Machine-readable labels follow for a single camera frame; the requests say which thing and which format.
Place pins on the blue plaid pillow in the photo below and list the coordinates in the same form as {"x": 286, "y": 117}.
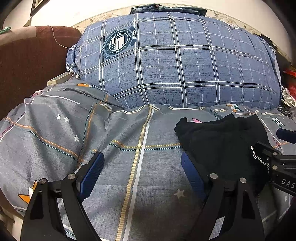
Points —
{"x": 176, "y": 59}

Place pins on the grey patterned bed quilt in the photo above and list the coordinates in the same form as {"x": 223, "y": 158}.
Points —
{"x": 142, "y": 192}

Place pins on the framed wall picture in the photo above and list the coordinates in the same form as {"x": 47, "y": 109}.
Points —
{"x": 37, "y": 5}

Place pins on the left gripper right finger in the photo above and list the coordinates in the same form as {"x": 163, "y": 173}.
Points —
{"x": 229, "y": 211}

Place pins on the black pants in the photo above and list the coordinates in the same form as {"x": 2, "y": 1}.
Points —
{"x": 224, "y": 147}

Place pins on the clear plastic bags pile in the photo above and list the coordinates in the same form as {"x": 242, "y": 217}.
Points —
{"x": 287, "y": 104}

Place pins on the red packaging clutter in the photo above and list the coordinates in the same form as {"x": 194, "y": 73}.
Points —
{"x": 289, "y": 76}

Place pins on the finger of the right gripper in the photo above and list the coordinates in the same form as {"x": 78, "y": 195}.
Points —
{"x": 272, "y": 158}
{"x": 286, "y": 135}

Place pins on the cream wooden bed frame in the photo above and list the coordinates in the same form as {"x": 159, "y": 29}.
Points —
{"x": 62, "y": 78}

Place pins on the dark folded jeans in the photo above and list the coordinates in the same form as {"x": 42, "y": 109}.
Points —
{"x": 159, "y": 8}

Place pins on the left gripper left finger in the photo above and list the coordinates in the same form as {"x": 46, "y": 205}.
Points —
{"x": 42, "y": 220}

